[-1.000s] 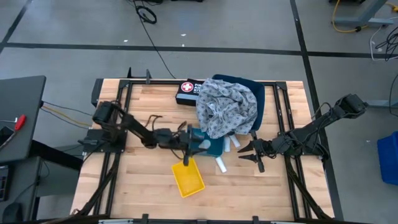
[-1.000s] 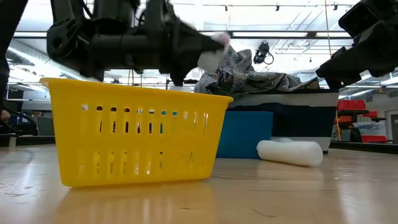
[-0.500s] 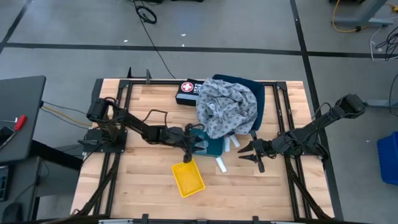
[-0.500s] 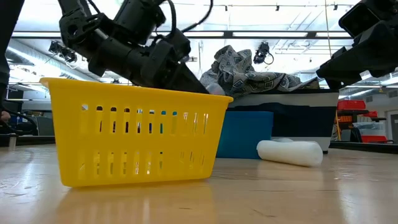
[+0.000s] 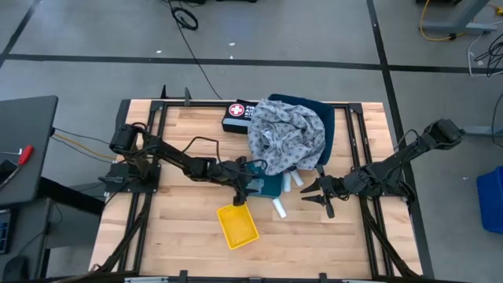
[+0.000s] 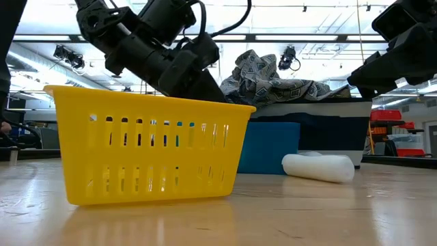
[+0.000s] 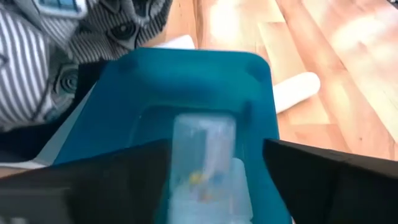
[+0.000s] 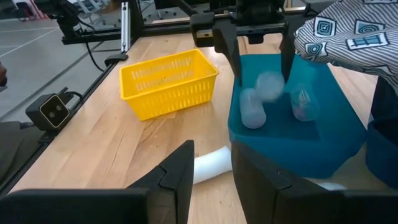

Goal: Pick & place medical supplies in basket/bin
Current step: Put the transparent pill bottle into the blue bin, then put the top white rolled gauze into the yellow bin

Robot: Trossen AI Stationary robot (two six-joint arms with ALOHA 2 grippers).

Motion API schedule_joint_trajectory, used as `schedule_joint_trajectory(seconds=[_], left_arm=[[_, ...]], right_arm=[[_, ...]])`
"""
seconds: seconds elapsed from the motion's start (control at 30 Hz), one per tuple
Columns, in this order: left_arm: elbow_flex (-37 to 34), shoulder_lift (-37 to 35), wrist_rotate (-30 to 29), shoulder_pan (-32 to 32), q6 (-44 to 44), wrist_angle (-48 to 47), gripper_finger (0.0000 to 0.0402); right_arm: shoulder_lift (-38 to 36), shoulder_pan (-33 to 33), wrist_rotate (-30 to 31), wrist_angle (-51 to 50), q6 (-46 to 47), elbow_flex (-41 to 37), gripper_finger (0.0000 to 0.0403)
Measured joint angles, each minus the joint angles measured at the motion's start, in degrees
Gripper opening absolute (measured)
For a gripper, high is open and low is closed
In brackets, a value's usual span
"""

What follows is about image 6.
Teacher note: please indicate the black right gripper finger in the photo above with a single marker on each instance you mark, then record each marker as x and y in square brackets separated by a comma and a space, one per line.
[375, 77]

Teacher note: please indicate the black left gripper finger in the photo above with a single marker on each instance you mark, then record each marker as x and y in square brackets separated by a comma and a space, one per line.
[208, 90]
[179, 71]

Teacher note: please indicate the grey patterned hospital gown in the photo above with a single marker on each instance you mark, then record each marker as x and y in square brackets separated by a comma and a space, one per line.
[266, 82]

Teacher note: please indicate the yellow slotted plastic basket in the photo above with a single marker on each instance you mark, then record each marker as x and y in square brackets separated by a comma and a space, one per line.
[150, 157]

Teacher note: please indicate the white gauze roll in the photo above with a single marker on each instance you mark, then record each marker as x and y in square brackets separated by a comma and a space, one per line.
[319, 168]

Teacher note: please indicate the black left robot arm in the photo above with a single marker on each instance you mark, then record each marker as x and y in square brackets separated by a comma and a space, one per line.
[99, 20]

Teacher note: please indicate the red storage bin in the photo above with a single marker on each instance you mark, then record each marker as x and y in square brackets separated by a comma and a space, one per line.
[410, 152]
[385, 115]
[407, 125]

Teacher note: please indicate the orange storage bin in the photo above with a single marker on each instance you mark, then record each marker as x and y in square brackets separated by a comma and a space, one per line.
[378, 130]

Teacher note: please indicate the clear storage bin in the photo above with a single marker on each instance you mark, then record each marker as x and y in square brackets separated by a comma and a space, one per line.
[406, 140]

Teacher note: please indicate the navy fabric storage bin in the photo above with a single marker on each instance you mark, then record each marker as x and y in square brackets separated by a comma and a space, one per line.
[327, 133]

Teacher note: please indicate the black ceiling fixture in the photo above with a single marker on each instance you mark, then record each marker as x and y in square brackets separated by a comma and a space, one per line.
[70, 57]
[287, 58]

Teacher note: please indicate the teal plastic tray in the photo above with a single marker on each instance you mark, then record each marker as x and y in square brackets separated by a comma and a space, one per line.
[269, 150]

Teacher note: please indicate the person's hand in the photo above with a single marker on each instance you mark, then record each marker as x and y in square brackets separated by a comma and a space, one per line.
[4, 127]

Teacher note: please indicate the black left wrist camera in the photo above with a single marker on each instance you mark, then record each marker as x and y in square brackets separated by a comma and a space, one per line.
[201, 51]

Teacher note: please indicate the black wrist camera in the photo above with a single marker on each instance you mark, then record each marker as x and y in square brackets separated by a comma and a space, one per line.
[201, 51]
[396, 18]

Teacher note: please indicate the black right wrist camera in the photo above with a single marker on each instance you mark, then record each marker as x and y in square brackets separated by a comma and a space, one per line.
[396, 18]

